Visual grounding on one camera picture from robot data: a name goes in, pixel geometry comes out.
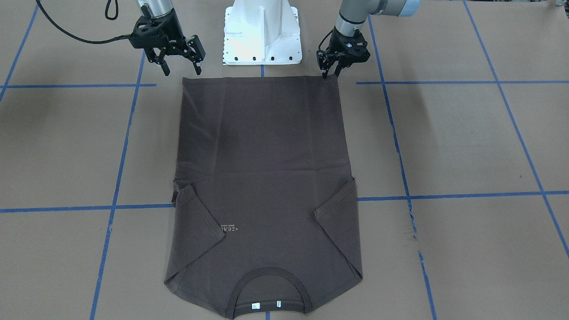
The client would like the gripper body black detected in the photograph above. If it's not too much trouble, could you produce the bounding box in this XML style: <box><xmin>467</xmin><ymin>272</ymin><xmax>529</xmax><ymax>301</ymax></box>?
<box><xmin>136</xmin><ymin>13</ymin><xmax>205</xmax><ymax>60</ymax></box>
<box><xmin>317</xmin><ymin>28</ymin><xmax>371</xmax><ymax>67</ymax></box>

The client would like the brown t-shirt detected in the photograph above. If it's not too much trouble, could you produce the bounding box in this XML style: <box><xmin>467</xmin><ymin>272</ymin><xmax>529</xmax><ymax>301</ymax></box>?
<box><xmin>164</xmin><ymin>76</ymin><xmax>363</xmax><ymax>319</ymax></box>

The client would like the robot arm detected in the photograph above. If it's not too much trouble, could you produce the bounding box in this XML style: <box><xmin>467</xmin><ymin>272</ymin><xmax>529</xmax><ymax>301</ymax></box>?
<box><xmin>316</xmin><ymin>0</ymin><xmax>421</xmax><ymax>79</ymax></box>
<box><xmin>128</xmin><ymin>0</ymin><xmax>206</xmax><ymax>76</ymax></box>

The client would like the brown paper table cover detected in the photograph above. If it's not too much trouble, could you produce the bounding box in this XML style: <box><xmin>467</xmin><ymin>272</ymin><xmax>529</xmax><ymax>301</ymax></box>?
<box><xmin>1</xmin><ymin>0</ymin><xmax>568</xmax><ymax>320</ymax></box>

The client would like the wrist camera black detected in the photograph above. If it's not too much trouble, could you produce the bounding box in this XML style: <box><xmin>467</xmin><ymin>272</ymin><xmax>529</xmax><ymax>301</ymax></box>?
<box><xmin>128</xmin><ymin>24</ymin><xmax>152</xmax><ymax>49</ymax></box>

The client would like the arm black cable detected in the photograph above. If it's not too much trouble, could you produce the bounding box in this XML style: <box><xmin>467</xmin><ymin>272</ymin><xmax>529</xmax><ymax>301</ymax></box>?
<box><xmin>36</xmin><ymin>0</ymin><xmax>136</xmax><ymax>45</ymax></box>

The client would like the white camera mast with base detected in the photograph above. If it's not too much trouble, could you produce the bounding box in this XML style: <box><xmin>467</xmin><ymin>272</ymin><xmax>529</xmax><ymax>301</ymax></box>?
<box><xmin>222</xmin><ymin>0</ymin><xmax>303</xmax><ymax>65</ymax></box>

